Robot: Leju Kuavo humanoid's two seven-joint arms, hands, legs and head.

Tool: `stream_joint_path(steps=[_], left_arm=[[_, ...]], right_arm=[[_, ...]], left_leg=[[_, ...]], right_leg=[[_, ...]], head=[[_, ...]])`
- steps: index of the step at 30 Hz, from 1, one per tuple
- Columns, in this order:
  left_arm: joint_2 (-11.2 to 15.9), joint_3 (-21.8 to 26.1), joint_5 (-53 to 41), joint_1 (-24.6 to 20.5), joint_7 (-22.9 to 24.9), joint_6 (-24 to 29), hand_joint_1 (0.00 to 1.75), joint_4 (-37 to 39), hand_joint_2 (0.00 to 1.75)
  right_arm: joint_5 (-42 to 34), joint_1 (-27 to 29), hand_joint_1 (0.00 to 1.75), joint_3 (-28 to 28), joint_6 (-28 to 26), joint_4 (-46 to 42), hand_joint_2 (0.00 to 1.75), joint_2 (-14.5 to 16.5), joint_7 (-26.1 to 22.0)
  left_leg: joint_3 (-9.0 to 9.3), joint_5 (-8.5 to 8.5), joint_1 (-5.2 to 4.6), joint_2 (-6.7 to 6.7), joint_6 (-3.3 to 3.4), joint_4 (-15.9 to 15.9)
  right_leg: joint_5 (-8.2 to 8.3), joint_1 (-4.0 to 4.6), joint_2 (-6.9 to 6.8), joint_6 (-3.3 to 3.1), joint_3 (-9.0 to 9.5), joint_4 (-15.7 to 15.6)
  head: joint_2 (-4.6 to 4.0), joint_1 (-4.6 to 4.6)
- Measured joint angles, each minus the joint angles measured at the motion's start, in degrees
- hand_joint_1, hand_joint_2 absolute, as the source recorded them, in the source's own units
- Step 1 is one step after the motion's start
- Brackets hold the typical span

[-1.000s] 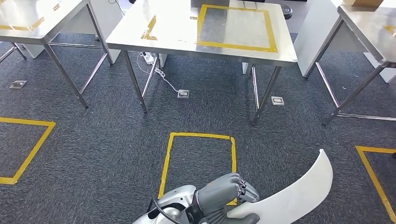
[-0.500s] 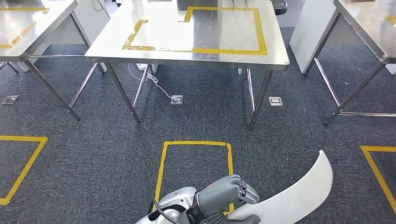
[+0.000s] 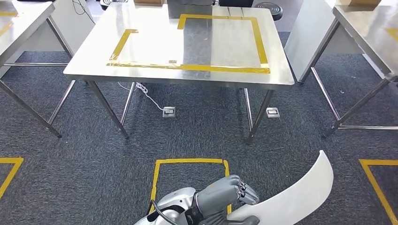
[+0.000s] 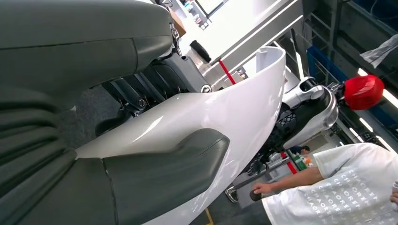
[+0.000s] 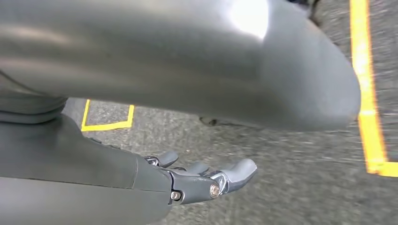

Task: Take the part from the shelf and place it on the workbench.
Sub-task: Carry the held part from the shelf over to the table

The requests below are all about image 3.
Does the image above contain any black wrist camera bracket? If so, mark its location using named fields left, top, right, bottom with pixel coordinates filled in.
left=186, top=203, right=204, bottom=225

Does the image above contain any yellow floor tape outline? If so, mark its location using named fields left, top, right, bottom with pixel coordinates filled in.
left=0, top=157, right=24, bottom=199
left=149, top=158, right=232, bottom=215
left=359, top=159, right=398, bottom=225

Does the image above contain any black desk cable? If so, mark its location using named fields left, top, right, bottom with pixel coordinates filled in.
left=72, top=0, right=96, bottom=25

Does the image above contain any white curved body panel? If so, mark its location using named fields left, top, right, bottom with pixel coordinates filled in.
left=227, top=150, right=334, bottom=225

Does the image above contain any yellow tape strip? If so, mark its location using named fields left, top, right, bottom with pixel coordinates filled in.
left=0, top=11, right=18, bottom=36
left=385, top=27, right=398, bottom=41

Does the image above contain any white knotted cable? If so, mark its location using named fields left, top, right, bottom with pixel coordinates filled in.
left=117, top=81, right=165, bottom=112

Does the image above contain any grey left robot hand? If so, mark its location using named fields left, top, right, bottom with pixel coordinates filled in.
left=194, top=174, right=260, bottom=225

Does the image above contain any stainless steel workbench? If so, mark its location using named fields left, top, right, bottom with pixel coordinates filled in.
left=63, top=1, right=295, bottom=145

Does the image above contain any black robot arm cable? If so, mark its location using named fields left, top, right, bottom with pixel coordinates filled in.
left=151, top=200, right=175, bottom=225

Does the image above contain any yellow tape frame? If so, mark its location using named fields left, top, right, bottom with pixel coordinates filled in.
left=107, top=14, right=270, bottom=75

